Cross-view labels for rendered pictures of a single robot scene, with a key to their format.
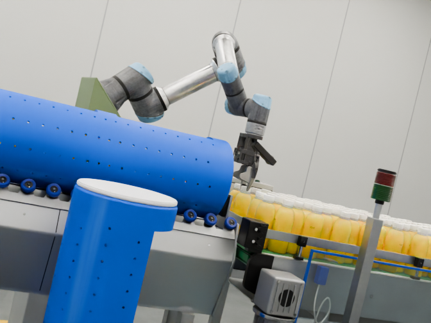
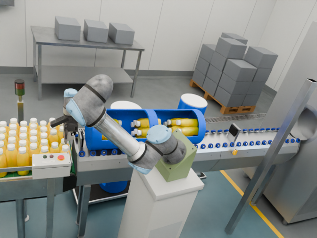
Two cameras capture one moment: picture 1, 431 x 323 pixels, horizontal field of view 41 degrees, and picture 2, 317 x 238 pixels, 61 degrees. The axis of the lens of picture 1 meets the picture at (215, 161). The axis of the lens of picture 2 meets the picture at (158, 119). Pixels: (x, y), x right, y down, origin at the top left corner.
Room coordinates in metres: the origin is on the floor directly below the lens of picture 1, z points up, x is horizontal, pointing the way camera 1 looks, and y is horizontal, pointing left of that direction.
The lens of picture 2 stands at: (3.60, 0.21, 2.19)
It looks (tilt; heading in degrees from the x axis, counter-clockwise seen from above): 30 degrees down; 172
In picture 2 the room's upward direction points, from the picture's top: 15 degrees clockwise
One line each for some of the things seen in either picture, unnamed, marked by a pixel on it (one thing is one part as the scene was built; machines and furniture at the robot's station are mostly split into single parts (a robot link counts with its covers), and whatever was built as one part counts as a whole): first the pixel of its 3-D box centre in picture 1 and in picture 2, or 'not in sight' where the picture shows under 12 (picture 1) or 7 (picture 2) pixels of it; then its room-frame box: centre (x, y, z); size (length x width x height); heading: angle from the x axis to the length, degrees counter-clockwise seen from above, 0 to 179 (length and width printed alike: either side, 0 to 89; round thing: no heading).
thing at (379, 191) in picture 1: (381, 192); (20, 90); (1.85, -0.55, 1.18); 0.06 x 0.06 x 0.05
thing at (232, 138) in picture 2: not in sight; (232, 133); (1.58, 1.18, 1.00); 0.10 x 0.04 x 0.15; 21
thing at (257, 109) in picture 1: (259, 109); (70, 99); (2.18, -0.12, 1.38); 0.09 x 0.08 x 0.11; 48
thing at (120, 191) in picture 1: (127, 192); (126, 109); (1.56, 0.21, 1.03); 0.28 x 0.28 x 0.01
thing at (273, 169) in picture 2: not in sight; (263, 185); (1.40, 1.86, 0.31); 0.06 x 0.06 x 0.63; 21
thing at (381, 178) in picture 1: (385, 179); (19, 84); (1.85, -0.55, 1.23); 0.06 x 0.06 x 0.04
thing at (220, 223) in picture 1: (220, 209); (80, 141); (2.05, -0.06, 0.99); 0.10 x 0.02 x 0.12; 21
